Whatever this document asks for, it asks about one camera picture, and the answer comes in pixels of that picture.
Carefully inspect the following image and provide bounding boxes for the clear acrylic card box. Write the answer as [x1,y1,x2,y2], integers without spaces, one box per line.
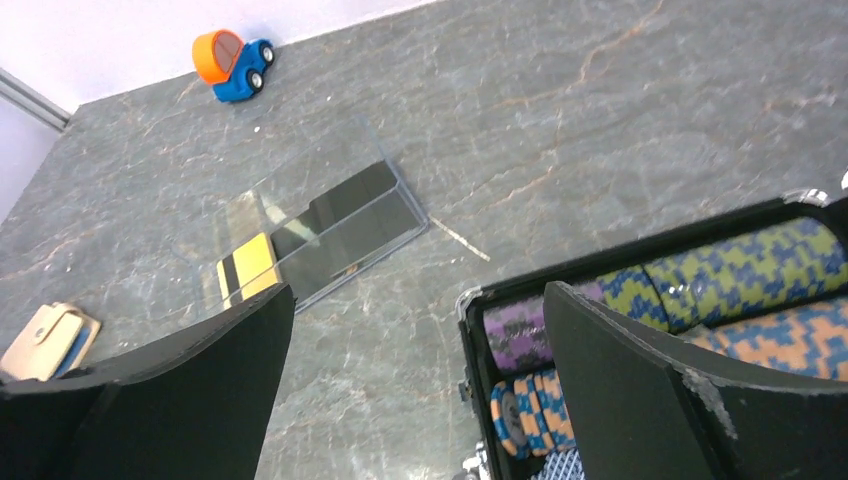
[173,118,429,319]

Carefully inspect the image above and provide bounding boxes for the beige leather card holder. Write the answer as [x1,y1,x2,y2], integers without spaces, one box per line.
[1,302,101,381]

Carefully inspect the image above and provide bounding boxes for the orange and blue toy car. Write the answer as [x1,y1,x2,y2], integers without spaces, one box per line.
[192,29,276,103]

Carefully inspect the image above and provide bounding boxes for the orange blue poker chip stack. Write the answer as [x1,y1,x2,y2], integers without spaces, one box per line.
[489,369,576,460]

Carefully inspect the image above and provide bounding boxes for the black poker chip case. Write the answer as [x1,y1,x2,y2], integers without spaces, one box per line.
[456,189,847,479]

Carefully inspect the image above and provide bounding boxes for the black and yellow credit cards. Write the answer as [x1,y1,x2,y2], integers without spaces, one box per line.
[216,160,428,310]

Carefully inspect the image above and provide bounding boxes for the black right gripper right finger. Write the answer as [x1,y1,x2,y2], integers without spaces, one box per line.
[544,282,847,479]

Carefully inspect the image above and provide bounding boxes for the purple poker chip stack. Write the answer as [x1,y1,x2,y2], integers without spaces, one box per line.
[482,280,604,374]

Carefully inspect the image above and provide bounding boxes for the green blue poker chip stack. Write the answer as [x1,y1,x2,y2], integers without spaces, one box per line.
[594,218,847,334]

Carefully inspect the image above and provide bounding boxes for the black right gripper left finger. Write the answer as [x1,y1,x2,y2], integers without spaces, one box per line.
[1,284,295,479]

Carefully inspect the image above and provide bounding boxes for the aluminium frame post left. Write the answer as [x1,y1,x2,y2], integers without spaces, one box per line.
[1,69,71,132]

